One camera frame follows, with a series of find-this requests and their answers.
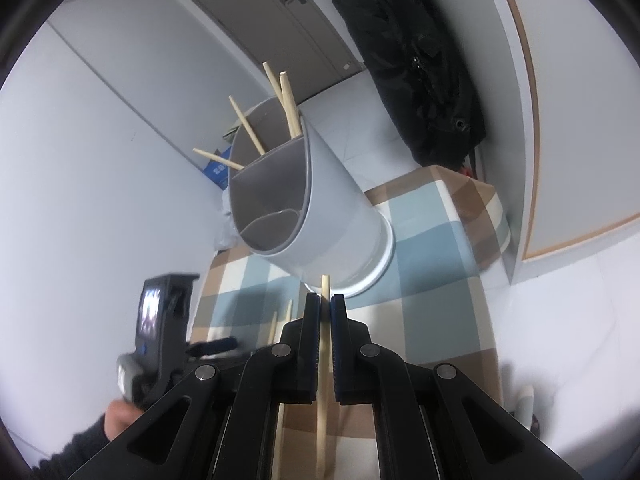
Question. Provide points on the grey-brown door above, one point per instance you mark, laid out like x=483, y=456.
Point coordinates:
x=280, y=25

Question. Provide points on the black hanging bag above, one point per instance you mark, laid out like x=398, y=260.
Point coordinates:
x=415, y=70

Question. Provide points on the plaid tablecloth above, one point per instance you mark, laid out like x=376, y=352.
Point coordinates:
x=430, y=260

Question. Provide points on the blue cardboard box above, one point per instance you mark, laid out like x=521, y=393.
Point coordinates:
x=217, y=170

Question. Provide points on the grey utensil holder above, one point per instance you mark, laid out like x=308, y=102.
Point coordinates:
x=340, y=200

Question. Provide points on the white panel with wooden trim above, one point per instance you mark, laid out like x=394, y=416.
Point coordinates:
x=590, y=135

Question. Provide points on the wooden chopstick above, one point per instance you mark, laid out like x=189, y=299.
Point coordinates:
x=280, y=100
x=248, y=127
x=271, y=330
x=217, y=158
x=287, y=312
x=324, y=425
x=291, y=105

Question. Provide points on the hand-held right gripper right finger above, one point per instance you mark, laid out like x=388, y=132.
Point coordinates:
x=337, y=350

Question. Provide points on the person's left forearm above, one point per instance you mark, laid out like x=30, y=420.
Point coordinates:
x=75, y=452

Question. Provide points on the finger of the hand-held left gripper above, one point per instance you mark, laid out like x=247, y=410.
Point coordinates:
x=212, y=346

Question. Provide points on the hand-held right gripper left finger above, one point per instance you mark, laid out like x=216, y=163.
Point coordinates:
x=312, y=350

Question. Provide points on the person's left hand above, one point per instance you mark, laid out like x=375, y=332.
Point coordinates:
x=120, y=417

